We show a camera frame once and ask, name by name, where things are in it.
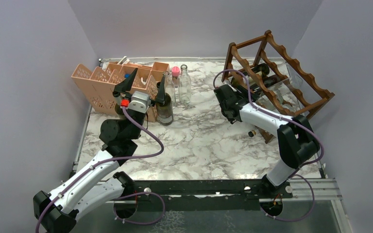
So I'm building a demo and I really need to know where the gold capped wine bottle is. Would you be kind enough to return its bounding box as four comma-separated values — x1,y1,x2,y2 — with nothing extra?
250,75,281,94

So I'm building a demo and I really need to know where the pink lidded spice jar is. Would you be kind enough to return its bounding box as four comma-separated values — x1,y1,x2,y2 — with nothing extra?
171,66,181,88

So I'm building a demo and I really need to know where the lower cork stoppered clear bottle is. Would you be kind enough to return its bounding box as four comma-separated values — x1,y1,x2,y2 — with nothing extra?
248,130,257,138

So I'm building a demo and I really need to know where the peach plastic organizer basket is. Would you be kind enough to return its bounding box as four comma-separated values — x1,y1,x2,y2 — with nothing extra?
71,62,169,117

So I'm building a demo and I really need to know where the black capped wine bottle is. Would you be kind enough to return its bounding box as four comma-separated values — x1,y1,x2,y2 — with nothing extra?
231,63,270,86

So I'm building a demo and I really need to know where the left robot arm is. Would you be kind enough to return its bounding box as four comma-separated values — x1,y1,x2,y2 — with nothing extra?
33,69,166,233

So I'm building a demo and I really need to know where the clear glass bottle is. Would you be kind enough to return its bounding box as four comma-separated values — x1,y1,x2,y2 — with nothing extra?
163,71,176,105
256,81,300,113
179,64,191,104

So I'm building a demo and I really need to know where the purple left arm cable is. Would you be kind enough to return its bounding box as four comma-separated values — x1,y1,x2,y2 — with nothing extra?
35,107,165,233

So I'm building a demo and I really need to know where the brown wooden wine rack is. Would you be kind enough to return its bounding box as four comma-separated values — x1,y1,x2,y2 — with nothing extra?
221,30,336,144

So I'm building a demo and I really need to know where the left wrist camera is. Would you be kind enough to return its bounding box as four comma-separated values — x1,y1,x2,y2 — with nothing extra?
121,97,149,114

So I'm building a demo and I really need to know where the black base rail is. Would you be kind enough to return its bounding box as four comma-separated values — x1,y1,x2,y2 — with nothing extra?
113,179,293,214

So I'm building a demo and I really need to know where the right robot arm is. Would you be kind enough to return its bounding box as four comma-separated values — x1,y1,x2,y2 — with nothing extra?
214,84,320,198

